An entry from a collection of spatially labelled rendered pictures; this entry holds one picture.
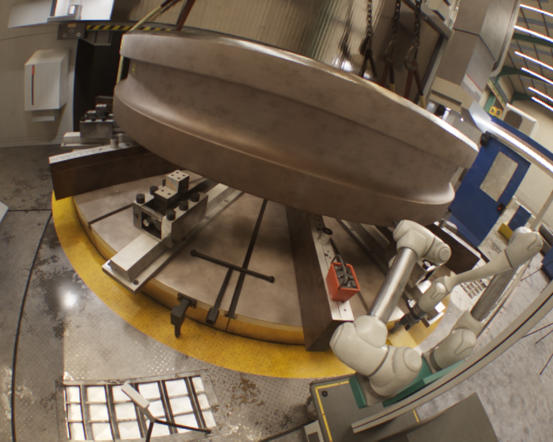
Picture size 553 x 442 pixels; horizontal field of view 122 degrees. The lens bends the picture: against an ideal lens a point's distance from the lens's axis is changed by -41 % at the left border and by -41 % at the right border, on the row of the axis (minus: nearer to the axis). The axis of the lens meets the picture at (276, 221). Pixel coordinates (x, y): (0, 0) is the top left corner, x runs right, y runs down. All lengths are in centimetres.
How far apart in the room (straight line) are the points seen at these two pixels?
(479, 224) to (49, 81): 818
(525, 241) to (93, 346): 242
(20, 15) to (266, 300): 393
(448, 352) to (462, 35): 553
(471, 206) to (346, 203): 499
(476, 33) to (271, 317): 574
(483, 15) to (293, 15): 370
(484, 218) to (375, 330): 553
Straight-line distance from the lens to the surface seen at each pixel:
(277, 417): 180
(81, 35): 415
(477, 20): 604
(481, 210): 640
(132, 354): 185
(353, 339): 101
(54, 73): 412
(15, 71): 486
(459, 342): 143
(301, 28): 466
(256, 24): 436
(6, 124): 512
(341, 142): 171
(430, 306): 143
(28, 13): 368
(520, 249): 126
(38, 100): 428
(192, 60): 173
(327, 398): 159
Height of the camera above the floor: 169
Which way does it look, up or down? 33 degrees down
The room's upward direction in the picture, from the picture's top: 20 degrees clockwise
